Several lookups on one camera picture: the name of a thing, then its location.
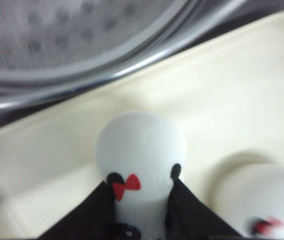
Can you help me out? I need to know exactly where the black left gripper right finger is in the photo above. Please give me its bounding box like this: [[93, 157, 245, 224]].
[[165, 179, 242, 240]]

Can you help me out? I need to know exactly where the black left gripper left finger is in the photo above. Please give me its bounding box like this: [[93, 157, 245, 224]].
[[39, 181, 115, 240]]

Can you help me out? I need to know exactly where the panda bun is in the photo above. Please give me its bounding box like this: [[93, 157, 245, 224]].
[[95, 111, 187, 240], [211, 164, 284, 240]]

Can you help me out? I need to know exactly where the cream plastic tray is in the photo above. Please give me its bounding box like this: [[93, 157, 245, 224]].
[[0, 11, 284, 239]]

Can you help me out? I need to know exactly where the stainless steel steamer pot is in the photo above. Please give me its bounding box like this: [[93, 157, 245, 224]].
[[0, 0, 248, 112]]

